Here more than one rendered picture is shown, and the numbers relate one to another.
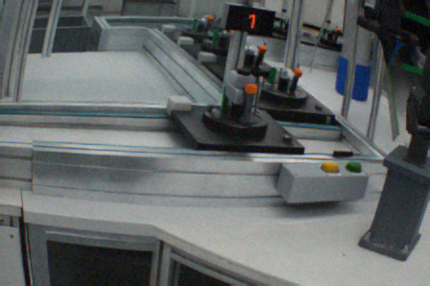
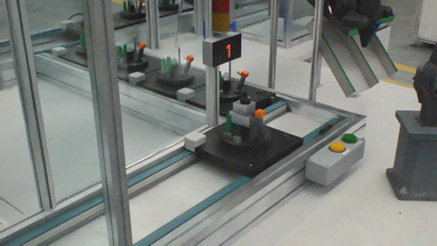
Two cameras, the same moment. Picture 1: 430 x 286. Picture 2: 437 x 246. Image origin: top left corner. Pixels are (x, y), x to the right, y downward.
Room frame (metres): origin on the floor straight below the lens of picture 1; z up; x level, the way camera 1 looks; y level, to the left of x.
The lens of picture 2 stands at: (0.31, 0.64, 1.65)
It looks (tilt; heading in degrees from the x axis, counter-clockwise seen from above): 26 degrees down; 332
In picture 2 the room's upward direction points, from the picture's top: straight up
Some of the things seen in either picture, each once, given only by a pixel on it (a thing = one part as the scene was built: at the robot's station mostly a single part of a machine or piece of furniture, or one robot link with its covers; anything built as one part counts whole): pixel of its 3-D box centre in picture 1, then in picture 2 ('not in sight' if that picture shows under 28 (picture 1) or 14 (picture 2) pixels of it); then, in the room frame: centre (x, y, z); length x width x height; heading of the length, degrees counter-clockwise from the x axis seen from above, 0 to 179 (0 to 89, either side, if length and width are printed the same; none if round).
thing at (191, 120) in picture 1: (233, 129); (244, 143); (1.46, -0.03, 0.96); 0.24 x 0.24 x 0.02; 22
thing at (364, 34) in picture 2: (383, 49); (362, 36); (1.37, -0.35, 1.25); 0.06 x 0.04 x 0.07; 22
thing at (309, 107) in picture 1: (283, 81); (226, 83); (1.78, -0.15, 1.01); 0.24 x 0.24 x 0.13; 22
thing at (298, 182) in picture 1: (326, 181); (336, 158); (1.31, -0.25, 0.93); 0.21 x 0.07 x 0.06; 112
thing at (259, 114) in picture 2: (247, 101); (257, 122); (1.42, -0.05, 1.04); 0.04 x 0.02 x 0.08; 22
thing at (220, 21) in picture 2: not in sight; (220, 20); (1.58, -0.02, 1.28); 0.05 x 0.05 x 0.05
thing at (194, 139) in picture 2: (179, 107); (194, 141); (1.51, 0.09, 0.97); 0.05 x 0.05 x 0.04; 22
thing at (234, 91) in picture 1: (240, 83); (242, 110); (1.46, -0.03, 1.06); 0.08 x 0.04 x 0.07; 22
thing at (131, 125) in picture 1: (194, 145); (220, 165); (1.45, 0.04, 0.91); 0.84 x 0.28 x 0.10; 112
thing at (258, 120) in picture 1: (235, 120); (244, 137); (1.46, -0.03, 0.98); 0.14 x 0.14 x 0.02
